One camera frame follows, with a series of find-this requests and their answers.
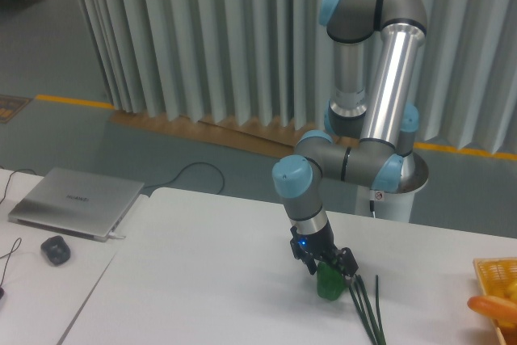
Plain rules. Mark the pale green pleated curtain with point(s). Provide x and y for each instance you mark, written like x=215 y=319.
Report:
x=271 y=60

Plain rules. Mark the black computer mouse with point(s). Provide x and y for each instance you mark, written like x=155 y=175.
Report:
x=56 y=250

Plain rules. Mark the orange wicker basket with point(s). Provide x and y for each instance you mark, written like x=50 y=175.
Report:
x=493 y=277

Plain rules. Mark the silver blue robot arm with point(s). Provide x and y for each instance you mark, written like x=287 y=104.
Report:
x=369 y=144

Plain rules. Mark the brown floor sign mat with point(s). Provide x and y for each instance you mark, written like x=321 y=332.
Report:
x=11 y=106

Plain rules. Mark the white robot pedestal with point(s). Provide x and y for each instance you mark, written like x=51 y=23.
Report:
x=395 y=206

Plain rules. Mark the green bell pepper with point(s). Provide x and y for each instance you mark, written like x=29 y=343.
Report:
x=330 y=283

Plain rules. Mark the yellow fruit in basket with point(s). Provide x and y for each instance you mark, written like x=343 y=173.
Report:
x=510 y=292

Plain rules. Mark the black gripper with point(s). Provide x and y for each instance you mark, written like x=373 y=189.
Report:
x=320 y=246

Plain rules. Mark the green chive bunch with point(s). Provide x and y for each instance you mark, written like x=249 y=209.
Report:
x=369 y=313

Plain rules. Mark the flat brown cardboard sheet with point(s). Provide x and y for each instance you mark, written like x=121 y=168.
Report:
x=272 y=140

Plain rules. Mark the orange carrot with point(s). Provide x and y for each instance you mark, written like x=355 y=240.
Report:
x=496 y=308

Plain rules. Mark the silver Huawei laptop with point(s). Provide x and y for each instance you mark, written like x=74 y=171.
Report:
x=78 y=203

